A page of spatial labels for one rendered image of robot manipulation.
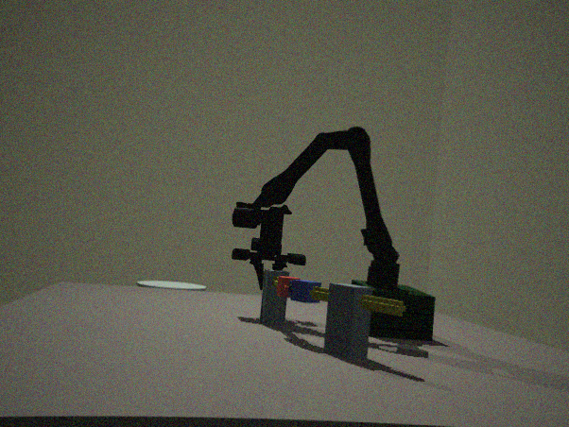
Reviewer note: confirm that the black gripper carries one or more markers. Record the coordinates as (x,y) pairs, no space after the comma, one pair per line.
(270,243)

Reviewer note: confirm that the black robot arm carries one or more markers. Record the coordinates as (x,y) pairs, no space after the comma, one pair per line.
(383,271)

